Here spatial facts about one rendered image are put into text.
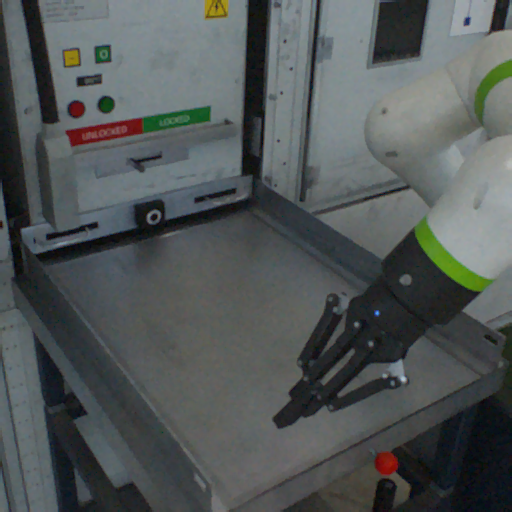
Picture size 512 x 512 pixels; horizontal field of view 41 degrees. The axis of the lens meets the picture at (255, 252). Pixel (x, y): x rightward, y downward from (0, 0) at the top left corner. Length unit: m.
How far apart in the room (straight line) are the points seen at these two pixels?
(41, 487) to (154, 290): 0.64
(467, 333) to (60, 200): 0.75
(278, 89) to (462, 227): 0.94
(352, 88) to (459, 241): 1.03
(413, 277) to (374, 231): 1.22
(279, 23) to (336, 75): 0.19
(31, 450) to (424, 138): 1.10
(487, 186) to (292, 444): 0.52
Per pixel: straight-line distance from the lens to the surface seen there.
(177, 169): 1.50
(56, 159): 1.25
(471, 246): 0.66
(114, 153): 1.37
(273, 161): 1.59
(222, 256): 1.43
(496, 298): 2.59
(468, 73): 1.06
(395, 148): 1.07
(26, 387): 1.56
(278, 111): 1.55
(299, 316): 1.26
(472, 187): 0.65
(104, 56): 1.36
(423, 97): 1.07
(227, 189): 1.58
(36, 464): 1.71
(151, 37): 1.39
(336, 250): 1.43
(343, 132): 1.67
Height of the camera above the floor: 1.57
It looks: 30 degrees down
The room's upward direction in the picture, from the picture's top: 3 degrees clockwise
